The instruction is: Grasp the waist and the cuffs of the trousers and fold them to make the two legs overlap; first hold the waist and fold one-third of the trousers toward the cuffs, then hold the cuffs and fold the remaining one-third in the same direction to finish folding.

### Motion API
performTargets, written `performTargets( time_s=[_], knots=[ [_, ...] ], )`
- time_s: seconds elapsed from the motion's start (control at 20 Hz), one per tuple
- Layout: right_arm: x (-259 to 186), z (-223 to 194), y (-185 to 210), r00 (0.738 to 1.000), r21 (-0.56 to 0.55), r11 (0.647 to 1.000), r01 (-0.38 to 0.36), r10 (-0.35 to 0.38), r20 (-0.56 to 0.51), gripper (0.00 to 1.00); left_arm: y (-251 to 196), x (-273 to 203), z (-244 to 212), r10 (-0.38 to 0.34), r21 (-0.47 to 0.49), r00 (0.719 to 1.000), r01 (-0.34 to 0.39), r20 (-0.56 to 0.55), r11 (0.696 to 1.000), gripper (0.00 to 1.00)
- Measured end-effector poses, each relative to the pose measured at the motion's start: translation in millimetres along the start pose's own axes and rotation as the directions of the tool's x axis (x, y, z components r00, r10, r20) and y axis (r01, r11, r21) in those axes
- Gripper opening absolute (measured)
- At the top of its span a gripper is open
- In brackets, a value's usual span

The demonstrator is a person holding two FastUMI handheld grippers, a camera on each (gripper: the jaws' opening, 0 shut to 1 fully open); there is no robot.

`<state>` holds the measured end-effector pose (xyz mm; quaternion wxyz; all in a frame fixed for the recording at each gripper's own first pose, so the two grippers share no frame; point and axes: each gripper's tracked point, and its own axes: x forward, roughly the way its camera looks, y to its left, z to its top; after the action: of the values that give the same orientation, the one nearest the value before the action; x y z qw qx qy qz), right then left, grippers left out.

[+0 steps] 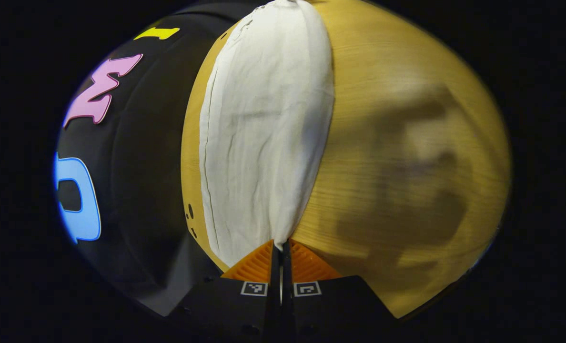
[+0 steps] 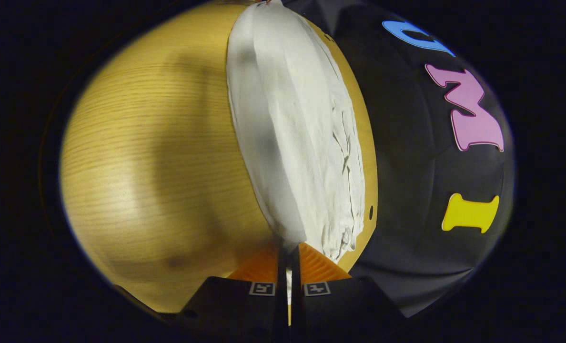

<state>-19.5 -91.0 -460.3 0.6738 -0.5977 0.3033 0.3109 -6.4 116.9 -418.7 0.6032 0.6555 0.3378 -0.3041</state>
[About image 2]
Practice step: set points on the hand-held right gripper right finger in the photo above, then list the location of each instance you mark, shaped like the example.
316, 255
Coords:
340, 309

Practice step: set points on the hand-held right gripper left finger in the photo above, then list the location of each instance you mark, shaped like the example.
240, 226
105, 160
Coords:
245, 309

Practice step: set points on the white jeans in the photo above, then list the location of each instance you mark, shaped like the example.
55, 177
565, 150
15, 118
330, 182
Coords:
292, 119

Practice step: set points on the black backdrop cloth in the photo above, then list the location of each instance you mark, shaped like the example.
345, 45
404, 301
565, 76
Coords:
407, 143

